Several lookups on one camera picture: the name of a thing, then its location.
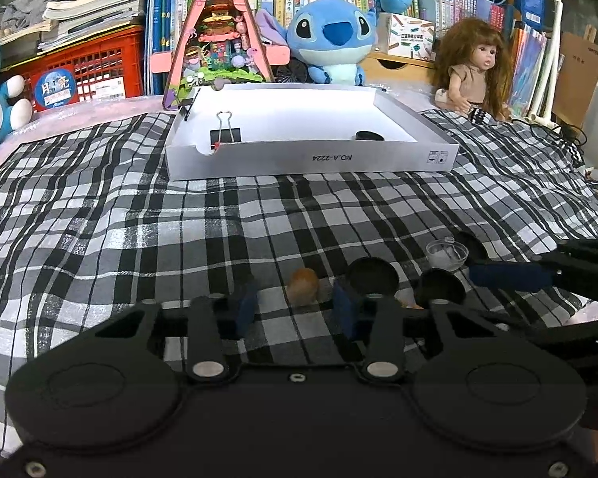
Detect black white plaid blanket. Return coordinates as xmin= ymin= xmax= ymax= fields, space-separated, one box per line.
xmin=0 ymin=107 xmax=598 ymax=460

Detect wooden drawer box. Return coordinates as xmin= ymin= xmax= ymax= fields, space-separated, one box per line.
xmin=363 ymin=50 xmax=442 ymax=91

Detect black round lid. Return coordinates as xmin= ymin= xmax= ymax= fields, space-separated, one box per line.
xmin=453 ymin=231 xmax=492 ymax=263
xmin=346 ymin=257 xmax=400 ymax=298
xmin=415 ymin=269 xmax=467 ymax=308

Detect tan walnut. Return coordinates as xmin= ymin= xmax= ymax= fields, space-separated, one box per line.
xmin=286 ymin=267 xmax=323 ymax=306

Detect row of blue books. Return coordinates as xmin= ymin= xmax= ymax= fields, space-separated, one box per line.
xmin=147 ymin=0 xmax=206 ymax=96

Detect white cardboard box lid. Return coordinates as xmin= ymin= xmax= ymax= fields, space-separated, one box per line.
xmin=163 ymin=84 xmax=460 ymax=181

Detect blue alien plush toy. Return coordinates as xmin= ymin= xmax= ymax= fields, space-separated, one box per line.
xmin=254 ymin=0 xmax=380 ymax=87

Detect small clear plastic cup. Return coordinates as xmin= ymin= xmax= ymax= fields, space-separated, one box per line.
xmin=425 ymin=236 xmax=470 ymax=272

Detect red plastic crate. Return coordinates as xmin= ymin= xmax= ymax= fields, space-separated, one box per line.
xmin=10 ymin=27 xmax=146 ymax=113

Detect leaning colourful thin books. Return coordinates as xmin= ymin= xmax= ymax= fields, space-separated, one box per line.
xmin=507 ymin=20 xmax=552 ymax=116

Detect white plastic stand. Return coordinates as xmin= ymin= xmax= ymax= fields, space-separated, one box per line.
xmin=525 ymin=0 xmax=570 ymax=128

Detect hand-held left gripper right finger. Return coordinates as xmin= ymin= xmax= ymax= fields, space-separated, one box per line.
xmin=331 ymin=279 xmax=510 ymax=386

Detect black wire ornament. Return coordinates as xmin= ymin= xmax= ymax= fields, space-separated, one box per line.
xmin=274 ymin=59 xmax=311 ymax=84

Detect grey cloth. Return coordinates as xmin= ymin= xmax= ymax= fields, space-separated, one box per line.
xmin=2 ymin=0 xmax=45 ymax=31

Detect row of colourful books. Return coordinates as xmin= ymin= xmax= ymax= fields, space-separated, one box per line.
xmin=413 ymin=0 xmax=515 ymax=35

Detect black cable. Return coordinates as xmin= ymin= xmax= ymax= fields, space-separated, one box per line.
xmin=507 ymin=116 xmax=590 ymax=166

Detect white printed sticker box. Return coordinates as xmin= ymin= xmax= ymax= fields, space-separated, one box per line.
xmin=386 ymin=12 xmax=437 ymax=61

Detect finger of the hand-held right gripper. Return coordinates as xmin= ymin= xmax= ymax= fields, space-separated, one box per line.
xmin=467 ymin=238 xmax=598 ymax=310
xmin=471 ymin=308 xmax=598 ymax=359

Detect brown cardboard sheet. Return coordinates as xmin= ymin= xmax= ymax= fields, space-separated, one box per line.
xmin=553 ymin=32 xmax=598 ymax=131

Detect pink triangular toy diorama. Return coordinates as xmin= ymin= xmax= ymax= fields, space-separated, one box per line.
xmin=147 ymin=0 xmax=292 ymax=111

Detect brown haired doll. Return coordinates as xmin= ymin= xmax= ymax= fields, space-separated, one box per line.
xmin=431 ymin=17 xmax=515 ymax=123

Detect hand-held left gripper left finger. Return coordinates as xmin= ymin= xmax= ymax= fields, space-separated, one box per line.
xmin=107 ymin=279 xmax=261 ymax=385

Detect stack of books and magazines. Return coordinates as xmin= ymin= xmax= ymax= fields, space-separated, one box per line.
xmin=36 ymin=0 xmax=151 ymax=54

